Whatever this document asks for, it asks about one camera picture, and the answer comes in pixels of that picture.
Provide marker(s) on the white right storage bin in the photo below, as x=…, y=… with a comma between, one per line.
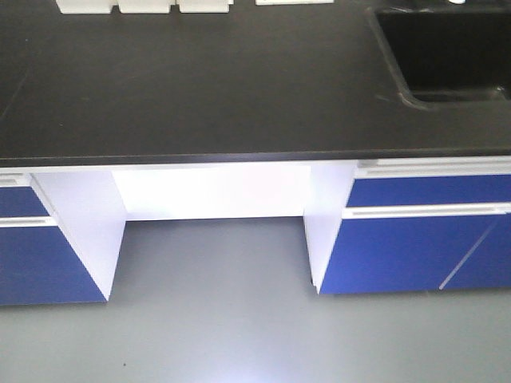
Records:
x=204, y=6

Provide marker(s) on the white storage bin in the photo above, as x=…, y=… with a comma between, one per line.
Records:
x=145, y=6
x=204, y=6
x=85, y=6

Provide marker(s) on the white middle storage bin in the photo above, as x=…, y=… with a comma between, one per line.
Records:
x=145, y=6

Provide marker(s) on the white left storage bin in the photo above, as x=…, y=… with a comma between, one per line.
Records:
x=85, y=6

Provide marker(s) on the blue right cabinet drawers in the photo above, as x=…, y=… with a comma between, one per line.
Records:
x=409, y=224

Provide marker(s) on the blue cabinet drawers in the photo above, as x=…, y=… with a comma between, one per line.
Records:
x=409, y=224
x=38, y=264

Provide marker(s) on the black lab sink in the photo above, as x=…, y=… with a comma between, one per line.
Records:
x=446, y=56

